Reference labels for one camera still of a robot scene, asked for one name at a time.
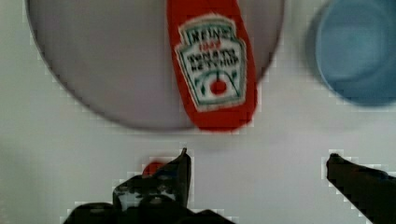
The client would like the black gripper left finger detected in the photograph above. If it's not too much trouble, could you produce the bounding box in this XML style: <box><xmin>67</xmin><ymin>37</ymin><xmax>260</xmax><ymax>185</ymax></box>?
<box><xmin>64</xmin><ymin>149</ymin><xmax>235</xmax><ymax>224</ymax></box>

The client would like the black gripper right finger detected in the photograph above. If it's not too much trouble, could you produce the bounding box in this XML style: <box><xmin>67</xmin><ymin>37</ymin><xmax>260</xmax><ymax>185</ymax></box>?
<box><xmin>326</xmin><ymin>153</ymin><xmax>396</xmax><ymax>224</ymax></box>

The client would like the red plush ketchup bottle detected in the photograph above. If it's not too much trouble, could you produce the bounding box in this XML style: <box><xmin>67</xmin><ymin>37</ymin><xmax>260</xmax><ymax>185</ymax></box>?
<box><xmin>166</xmin><ymin>0</ymin><xmax>257</xmax><ymax>132</ymax></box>

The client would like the grey round plate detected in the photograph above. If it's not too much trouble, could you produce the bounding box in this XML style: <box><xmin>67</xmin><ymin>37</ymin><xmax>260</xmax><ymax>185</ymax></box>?
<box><xmin>24</xmin><ymin>0</ymin><xmax>286</xmax><ymax>131</ymax></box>

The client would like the red strawberry toy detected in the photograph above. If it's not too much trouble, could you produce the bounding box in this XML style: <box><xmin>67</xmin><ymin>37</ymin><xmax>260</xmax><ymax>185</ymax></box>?
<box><xmin>142</xmin><ymin>161</ymin><xmax>164</xmax><ymax>175</ymax></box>

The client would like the blue bowl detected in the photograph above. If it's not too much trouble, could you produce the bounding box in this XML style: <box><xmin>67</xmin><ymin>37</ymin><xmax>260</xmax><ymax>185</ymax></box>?
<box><xmin>314</xmin><ymin>0</ymin><xmax>396</xmax><ymax>106</ymax></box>

